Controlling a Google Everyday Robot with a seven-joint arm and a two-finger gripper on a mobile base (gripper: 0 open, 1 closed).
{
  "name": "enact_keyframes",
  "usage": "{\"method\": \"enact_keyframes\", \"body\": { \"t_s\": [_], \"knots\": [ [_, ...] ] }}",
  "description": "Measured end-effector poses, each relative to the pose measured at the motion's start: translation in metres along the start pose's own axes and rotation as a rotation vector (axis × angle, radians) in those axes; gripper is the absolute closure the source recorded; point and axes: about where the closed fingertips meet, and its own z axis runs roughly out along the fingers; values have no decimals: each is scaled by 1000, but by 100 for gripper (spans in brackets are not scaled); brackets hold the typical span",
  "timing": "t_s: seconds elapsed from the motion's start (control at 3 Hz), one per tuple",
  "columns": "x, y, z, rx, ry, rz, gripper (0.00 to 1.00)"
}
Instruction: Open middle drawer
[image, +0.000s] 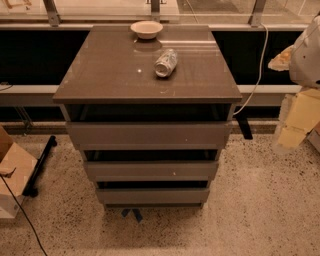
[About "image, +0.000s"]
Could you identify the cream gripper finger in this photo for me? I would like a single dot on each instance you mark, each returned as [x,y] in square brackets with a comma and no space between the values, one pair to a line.
[281,62]

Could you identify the black table leg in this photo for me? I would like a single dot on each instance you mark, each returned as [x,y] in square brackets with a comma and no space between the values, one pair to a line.
[242,118]

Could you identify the cardboard box right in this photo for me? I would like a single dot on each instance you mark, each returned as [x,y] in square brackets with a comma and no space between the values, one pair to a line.
[299,115]

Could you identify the blue tape cross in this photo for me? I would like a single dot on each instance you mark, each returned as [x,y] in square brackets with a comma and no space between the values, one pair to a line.
[136,213]

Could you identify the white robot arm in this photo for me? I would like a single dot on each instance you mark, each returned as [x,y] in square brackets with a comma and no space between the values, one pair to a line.
[302,59]

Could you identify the grey drawer cabinet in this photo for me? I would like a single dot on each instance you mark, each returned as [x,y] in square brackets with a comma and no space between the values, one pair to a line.
[112,80]

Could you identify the cardboard box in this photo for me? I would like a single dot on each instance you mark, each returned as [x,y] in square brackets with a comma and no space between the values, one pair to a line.
[299,115]
[16,167]

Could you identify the white ceramic bowl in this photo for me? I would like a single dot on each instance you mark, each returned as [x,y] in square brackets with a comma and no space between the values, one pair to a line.
[146,29]

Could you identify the crushed silver soda can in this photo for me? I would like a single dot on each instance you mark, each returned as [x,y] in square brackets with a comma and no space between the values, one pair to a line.
[166,63]

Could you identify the cardboard box left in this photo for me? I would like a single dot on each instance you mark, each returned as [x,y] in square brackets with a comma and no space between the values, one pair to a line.
[16,167]

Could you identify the black stand bar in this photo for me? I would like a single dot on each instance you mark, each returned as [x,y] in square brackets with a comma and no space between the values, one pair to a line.
[30,189]

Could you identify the grey top drawer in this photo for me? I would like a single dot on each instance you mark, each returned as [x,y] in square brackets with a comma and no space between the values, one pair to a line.
[148,136]

